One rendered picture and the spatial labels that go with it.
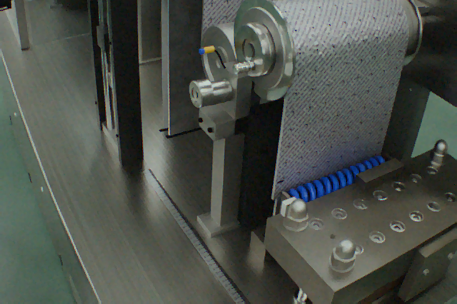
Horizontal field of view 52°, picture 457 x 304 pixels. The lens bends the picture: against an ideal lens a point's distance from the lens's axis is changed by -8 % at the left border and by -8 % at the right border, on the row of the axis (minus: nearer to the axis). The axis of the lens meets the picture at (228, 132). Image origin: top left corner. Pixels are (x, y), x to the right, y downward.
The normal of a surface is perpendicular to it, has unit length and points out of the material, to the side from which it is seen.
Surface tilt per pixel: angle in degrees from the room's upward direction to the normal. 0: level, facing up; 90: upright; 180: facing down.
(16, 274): 0
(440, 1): 90
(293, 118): 90
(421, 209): 0
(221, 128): 90
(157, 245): 0
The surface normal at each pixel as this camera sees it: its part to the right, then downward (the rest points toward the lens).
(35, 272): 0.05, -0.83
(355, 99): 0.50, 0.50
